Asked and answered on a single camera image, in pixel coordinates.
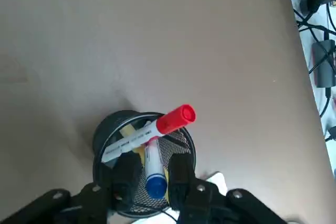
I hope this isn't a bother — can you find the white marker with red cap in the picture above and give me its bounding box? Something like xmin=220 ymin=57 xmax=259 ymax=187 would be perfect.
xmin=102 ymin=103 xmax=197 ymax=164

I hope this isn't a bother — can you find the yellow marker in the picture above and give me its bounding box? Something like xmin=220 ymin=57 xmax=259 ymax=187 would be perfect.
xmin=119 ymin=125 xmax=170 ymax=196

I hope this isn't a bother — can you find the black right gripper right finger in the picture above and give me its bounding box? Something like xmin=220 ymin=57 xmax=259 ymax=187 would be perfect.
xmin=167 ymin=153 xmax=287 ymax=224

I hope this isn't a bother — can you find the black mesh pen holder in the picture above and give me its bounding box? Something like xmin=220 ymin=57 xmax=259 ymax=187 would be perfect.
xmin=92 ymin=111 xmax=197 ymax=218

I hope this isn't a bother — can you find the cream clipboard with metal clip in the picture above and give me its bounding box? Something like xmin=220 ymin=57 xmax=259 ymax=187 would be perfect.
xmin=157 ymin=171 xmax=228 ymax=224

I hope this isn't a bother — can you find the black power adapter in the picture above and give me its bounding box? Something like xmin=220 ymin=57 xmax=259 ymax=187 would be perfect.
xmin=311 ymin=39 xmax=336 ymax=88

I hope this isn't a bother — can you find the white marker with blue cap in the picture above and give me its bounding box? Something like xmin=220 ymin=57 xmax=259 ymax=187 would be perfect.
xmin=143 ymin=138 xmax=168 ymax=199

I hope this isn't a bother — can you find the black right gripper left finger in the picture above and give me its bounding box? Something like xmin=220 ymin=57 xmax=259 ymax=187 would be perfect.
xmin=0 ymin=153 xmax=144 ymax=224

